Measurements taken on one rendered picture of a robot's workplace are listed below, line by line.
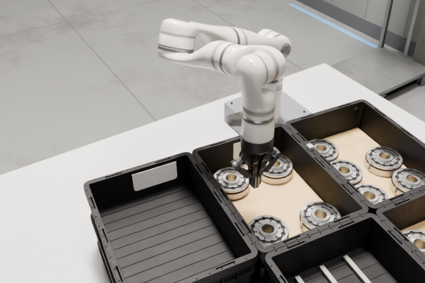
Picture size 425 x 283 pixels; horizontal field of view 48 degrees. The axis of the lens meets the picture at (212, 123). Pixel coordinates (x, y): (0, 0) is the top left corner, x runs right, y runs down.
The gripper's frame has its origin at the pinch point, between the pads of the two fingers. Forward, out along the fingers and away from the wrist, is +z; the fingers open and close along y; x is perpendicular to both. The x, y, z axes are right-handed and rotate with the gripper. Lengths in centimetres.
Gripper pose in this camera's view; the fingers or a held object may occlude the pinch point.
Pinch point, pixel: (255, 180)
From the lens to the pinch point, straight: 118.7
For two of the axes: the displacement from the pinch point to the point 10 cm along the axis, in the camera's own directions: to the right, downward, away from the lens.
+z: 0.1, 8.1, 5.8
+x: -4.2, -5.2, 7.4
